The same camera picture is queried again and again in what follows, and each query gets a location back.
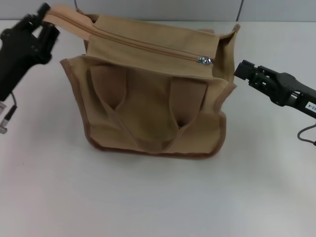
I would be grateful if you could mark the silver metal zipper pull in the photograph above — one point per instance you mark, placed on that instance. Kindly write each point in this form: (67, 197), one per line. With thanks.
(205, 60)

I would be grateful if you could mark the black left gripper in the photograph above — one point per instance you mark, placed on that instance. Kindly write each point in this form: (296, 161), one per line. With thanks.
(17, 54)

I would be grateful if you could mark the khaki canvas food bag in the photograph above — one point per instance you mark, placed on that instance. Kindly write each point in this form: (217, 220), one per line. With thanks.
(148, 111)

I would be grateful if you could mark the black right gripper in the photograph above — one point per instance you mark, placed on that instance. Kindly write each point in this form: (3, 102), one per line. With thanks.
(301, 96)

